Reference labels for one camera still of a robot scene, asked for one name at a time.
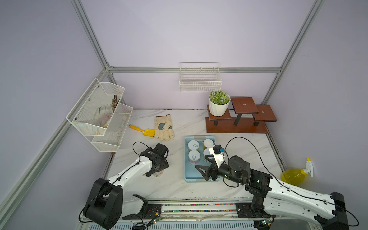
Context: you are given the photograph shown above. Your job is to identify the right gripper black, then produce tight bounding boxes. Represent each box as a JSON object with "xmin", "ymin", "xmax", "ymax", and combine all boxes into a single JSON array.
[{"xmin": 196, "ymin": 154, "xmax": 244, "ymax": 184}]

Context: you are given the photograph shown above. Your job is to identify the green label can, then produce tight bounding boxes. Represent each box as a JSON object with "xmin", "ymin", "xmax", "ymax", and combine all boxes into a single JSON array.
[{"xmin": 203, "ymin": 148, "xmax": 210, "ymax": 162}]

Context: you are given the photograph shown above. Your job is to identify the light blue plastic basket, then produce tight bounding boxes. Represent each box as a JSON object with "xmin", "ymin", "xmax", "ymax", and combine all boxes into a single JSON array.
[{"xmin": 184, "ymin": 136, "xmax": 216, "ymax": 183}]

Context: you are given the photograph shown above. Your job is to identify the white lid can orange label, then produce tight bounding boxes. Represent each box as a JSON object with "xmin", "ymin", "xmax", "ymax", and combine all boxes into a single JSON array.
[{"xmin": 203, "ymin": 139, "xmax": 214, "ymax": 150}]

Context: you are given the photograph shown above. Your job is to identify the can with yellow label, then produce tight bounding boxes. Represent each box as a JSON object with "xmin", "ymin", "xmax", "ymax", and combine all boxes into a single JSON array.
[{"xmin": 187, "ymin": 140, "xmax": 199, "ymax": 151}]

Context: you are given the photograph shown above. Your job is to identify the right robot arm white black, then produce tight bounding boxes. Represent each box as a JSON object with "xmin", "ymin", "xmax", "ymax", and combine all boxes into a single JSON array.
[{"xmin": 195, "ymin": 145, "xmax": 352, "ymax": 230}]

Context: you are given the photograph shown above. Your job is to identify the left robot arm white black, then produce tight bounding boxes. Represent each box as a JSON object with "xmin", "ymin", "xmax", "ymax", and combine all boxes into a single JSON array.
[{"xmin": 78, "ymin": 143, "xmax": 169, "ymax": 230}]

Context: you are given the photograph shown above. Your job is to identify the yellow plastic scoop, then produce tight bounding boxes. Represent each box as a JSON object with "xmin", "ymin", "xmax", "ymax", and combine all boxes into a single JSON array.
[{"xmin": 128, "ymin": 125, "xmax": 155, "ymax": 138}]

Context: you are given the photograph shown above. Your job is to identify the beige work gloves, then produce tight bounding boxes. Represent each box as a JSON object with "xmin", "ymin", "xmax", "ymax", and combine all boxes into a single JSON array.
[{"xmin": 154, "ymin": 115, "xmax": 175, "ymax": 141}]

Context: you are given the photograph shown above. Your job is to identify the brown wooden tiered stand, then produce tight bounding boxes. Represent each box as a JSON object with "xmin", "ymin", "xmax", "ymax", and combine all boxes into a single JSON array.
[{"xmin": 206, "ymin": 97, "xmax": 277, "ymax": 134}]

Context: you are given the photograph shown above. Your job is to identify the white pot green succulent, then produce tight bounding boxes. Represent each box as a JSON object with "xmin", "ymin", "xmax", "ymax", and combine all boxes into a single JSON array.
[{"xmin": 209, "ymin": 91, "xmax": 231, "ymax": 117}]

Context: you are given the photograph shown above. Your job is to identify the white mesh two-tier rack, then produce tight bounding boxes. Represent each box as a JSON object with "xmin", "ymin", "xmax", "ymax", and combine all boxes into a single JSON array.
[{"xmin": 66, "ymin": 79, "xmax": 133, "ymax": 152}]

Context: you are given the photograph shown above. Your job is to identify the yellow spray bottle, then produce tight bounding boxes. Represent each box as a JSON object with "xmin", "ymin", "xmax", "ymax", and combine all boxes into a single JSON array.
[{"xmin": 281, "ymin": 158, "xmax": 314, "ymax": 186}]

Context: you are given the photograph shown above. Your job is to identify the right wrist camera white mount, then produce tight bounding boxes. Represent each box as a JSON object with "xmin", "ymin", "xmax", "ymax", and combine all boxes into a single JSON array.
[{"xmin": 209, "ymin": 144, "xmax": 225, "ymax": 168}]

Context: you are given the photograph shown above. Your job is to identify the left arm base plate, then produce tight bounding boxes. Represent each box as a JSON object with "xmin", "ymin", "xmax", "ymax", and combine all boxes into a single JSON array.
[{"xmin": 121, "ymin": 204, "xmax": 162, "ymax": 220}]

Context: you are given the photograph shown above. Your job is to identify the aluminium front rail frame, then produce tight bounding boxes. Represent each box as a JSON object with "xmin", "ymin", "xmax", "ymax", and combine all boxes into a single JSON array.
[{"xmin": 76, "ymin": 198, "xmax": 323, "ymax": 230}]

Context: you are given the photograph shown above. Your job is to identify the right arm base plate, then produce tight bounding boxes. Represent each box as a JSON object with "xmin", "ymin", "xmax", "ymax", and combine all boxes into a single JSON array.
[{"xmin": 235, "ymin": 202, "xmax": 276, "ymax": 219}]

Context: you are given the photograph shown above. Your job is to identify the white wire wall basket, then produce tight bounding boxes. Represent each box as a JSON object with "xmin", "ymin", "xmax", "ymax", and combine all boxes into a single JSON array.
[{"xmin": 179, "ymin": 62, "xmax": 222, "ymax": 93}]

